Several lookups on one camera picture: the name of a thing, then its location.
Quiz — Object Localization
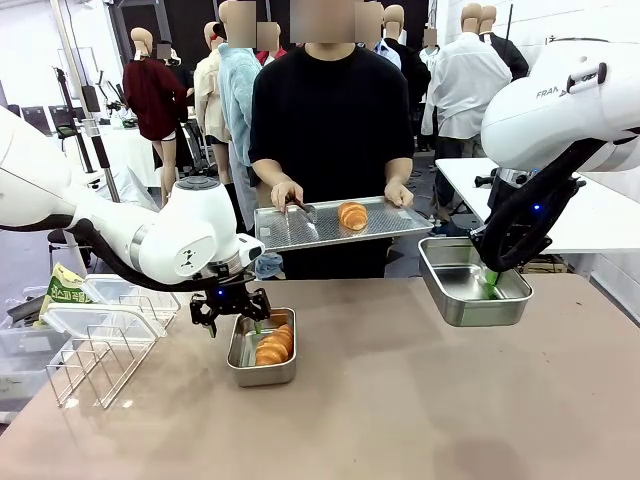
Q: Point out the metal wire lid rack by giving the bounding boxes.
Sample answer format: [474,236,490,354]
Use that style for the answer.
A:
[45,294,182,410]

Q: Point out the clear plastic storage bin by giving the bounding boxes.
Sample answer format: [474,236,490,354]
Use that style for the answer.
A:
[0,324,76,401]

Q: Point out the black office chair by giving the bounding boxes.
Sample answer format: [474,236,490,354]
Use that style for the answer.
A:
[48,227,96,271]

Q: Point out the person's right hand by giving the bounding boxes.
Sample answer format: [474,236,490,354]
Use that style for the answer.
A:
[270,179,305,215]

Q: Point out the mannequin in cream jacket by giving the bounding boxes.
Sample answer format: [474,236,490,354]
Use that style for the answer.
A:
[193,22,234,184]

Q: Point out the black left arm cable sleeve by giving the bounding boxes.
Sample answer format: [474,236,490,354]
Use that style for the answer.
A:
[0,214,221,294]

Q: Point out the golden croissant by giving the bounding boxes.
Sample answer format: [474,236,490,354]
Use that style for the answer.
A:
[337,200,370,231]
[254,323,295,366]

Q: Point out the stainless steel rectangular container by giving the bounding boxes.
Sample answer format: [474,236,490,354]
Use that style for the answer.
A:
[226,307,297,388]
[418,237,534,327]

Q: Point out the mannequin in white shirt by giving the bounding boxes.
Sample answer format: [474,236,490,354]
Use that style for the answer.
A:
[421,2,514,156]

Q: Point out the black right arm cable sleeve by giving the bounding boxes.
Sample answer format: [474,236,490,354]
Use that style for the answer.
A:
[479,134,616,274]

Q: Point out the black light stand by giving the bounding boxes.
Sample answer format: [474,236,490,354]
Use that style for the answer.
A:
[53,67,97,175]

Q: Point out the white table with metal legs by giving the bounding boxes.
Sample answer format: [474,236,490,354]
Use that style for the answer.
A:
[434,157,640,255]

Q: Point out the dark metal tongs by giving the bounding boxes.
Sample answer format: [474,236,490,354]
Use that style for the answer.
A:
[284,197,319,226]

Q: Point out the mannequin in red jacket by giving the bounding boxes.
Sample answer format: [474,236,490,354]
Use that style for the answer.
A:
[255,19,289,66]

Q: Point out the person's right forearm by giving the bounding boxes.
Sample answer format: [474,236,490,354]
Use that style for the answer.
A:
[251,158,294,194]

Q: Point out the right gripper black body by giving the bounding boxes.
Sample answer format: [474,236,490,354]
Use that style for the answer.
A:
[488,179,556,246]

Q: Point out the mannequin in maroon shirt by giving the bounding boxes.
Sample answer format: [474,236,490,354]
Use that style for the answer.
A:
[122,27,190,206]

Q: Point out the person's left forearm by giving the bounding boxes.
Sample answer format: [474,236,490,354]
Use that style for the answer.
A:
[385,157,414,186]

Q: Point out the person in black t-shirt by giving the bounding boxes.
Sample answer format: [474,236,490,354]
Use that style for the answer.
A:
[248,0,416,280]

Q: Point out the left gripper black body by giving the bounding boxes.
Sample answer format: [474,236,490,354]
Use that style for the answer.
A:
[203,272,256,315]

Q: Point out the slanted metal pole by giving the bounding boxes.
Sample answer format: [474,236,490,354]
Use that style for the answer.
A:
[49,0,121,204]

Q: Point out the mannequin in black white jacket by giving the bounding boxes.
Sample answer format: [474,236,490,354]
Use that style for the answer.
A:
[478,5,530,81]

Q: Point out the green yellow snack bag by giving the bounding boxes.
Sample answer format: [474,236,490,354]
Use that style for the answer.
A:
[34,262,96,329]

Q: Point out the person's left hand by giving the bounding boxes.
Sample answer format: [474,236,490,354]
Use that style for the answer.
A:
[384,179,415,209]

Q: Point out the black arm cable sleeve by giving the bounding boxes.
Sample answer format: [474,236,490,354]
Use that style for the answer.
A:
[0,214,221,294]
[479,134,616,274]

